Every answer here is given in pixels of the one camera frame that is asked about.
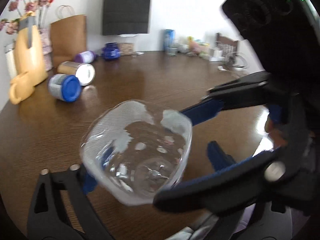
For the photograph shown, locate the white charger hub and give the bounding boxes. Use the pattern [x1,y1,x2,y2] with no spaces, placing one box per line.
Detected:
[209,48,224,62]

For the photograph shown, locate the blue drink can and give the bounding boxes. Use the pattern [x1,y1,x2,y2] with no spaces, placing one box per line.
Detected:
[163,29,175,51]

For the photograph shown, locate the silver metal tin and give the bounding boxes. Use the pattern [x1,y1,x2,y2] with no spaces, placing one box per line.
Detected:
[57,61,95,86]

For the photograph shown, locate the brown paper bag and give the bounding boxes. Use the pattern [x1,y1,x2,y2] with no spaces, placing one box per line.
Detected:
[50,5,87,68]

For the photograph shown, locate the wooden chair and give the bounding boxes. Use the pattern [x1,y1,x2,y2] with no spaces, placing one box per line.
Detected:
[216,33,239,58]

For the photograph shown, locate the yellow mug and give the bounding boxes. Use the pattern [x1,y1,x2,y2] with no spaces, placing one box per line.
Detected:
[9,72,35,105]

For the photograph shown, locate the black paper bag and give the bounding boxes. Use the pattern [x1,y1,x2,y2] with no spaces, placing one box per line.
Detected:
[102,0,151,36]

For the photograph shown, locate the white charging cables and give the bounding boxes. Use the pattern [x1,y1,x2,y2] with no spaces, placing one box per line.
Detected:
[217,51,251,73]

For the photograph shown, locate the colourful snack bag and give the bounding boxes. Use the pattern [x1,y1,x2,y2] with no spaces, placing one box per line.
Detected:
[187,36,209,55]

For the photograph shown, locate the yellow thermos jug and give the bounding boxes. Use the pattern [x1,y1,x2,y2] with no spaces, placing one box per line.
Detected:
[14,11,48,86]

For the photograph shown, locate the white tumbler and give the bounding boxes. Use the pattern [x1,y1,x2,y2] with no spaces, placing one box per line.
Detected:
[4,42,17,79]

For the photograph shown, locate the pink patterned vase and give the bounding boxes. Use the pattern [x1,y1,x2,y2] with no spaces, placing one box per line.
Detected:
[40,28,53,72]

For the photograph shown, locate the purple supplement bottle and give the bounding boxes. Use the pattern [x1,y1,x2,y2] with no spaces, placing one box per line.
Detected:
[74,50,97,64]

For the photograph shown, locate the pink artificial flowers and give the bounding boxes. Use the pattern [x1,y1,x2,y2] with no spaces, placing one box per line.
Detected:
[1,0,54,35]

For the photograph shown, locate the dark blue glass jar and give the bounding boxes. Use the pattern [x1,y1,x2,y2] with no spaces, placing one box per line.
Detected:
[101,42,120,61]

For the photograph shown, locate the blue lid plastic jar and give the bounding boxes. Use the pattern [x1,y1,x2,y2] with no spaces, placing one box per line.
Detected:
[48,74,81,102]

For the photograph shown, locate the clear plastic cup with santas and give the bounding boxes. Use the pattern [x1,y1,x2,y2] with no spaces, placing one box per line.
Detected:
[80,100,193,206]

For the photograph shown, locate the person's right hand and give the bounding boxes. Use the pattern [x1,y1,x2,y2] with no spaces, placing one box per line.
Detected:
[265,116,287,148]

